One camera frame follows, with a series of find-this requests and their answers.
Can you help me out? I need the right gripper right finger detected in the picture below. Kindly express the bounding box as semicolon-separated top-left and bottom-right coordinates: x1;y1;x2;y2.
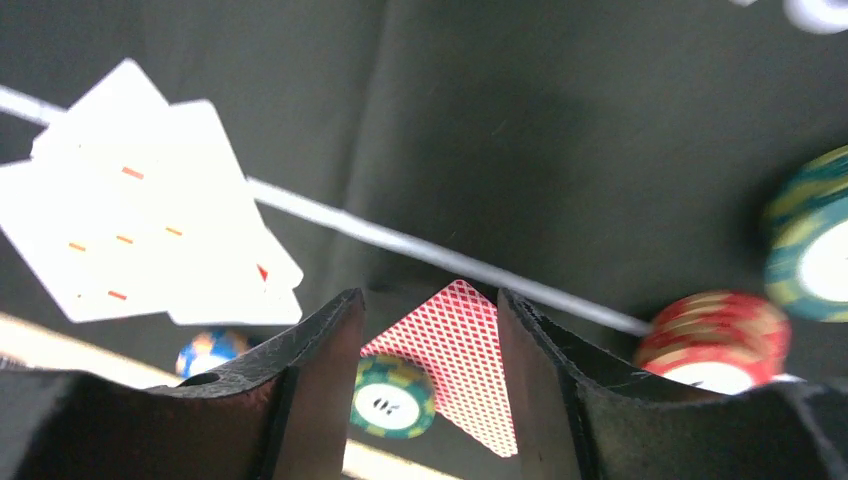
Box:
497;289;847;479

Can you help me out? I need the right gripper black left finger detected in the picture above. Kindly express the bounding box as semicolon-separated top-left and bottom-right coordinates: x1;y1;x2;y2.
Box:
1;289;365;479

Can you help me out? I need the blue poker chip stack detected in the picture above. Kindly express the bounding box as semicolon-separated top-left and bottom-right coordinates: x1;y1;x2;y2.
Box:
175;329;256;378

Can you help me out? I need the green poker chip stack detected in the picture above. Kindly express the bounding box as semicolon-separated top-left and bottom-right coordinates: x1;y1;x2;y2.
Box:
350;354;436;439

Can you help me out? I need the red backed card bottom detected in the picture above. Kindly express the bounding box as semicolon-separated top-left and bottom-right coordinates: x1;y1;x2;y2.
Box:
360;280;518;458

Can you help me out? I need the red poker chip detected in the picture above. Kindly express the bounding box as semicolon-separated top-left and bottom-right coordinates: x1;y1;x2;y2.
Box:
633;290;792;395

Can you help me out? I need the face-up playing cards pile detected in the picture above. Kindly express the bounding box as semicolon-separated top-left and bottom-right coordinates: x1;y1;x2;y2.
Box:
1;59;303;326

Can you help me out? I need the black poker table mat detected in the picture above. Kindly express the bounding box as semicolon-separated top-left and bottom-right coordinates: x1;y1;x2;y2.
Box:
0;0;848;480

